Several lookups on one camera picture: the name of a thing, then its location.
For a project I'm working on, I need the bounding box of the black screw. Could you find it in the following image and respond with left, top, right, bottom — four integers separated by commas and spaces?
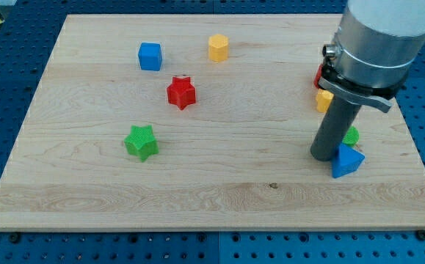
415, 230, 425, 241
8, 232, 21, 243

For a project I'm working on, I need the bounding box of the red star block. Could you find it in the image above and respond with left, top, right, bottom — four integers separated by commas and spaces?
167, 76, 196, 110

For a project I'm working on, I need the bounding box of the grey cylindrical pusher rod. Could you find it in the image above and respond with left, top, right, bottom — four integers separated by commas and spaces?
310, 96, 361, 161

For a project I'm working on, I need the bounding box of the green star block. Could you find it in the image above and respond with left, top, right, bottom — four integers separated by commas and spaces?
123, 125, 159, 162

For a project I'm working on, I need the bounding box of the yellow block behind arm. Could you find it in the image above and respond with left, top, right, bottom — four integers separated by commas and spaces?
315, 89, 334, 113

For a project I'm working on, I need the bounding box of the red block behind arm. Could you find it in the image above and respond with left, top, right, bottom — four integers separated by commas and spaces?
313, 64, 323, 89

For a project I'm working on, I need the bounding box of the black screw bottom right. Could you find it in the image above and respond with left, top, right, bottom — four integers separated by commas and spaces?
415, 230, 425, 241

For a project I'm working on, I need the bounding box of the blue cube block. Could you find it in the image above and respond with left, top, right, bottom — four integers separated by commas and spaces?
138, 43, 162, 71

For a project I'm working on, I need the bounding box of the black screw bottom left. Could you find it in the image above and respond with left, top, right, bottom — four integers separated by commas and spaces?
8, 232, 21, 243

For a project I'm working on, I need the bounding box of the yellow hexagon block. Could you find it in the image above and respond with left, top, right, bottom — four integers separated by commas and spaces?
208, 34, 229, 62

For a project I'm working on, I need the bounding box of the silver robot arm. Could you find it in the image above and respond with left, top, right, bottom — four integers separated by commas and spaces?
319, 0, 425, 112

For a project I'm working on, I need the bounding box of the green circle block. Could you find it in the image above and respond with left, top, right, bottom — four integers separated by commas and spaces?
342, 126, 360, 147

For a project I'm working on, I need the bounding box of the wooden board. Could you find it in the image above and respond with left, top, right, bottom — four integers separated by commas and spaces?
0, 15, 425, 232

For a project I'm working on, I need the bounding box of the blue triangle block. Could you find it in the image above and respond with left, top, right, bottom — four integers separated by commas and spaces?
332, 143, 365, 178

